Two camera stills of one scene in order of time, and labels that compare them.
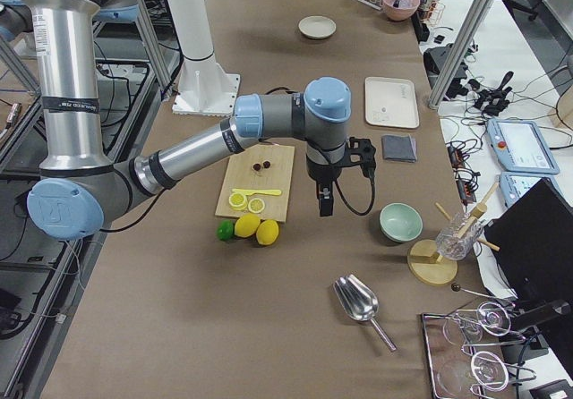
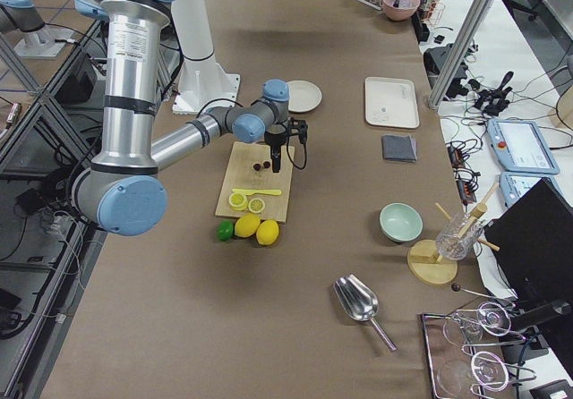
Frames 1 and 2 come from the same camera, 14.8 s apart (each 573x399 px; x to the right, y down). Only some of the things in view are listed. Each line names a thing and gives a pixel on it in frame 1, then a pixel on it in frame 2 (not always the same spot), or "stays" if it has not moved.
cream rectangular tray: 391,102 stays
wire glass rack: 464,359 stays
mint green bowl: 400,222 stays
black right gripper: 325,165 to 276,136
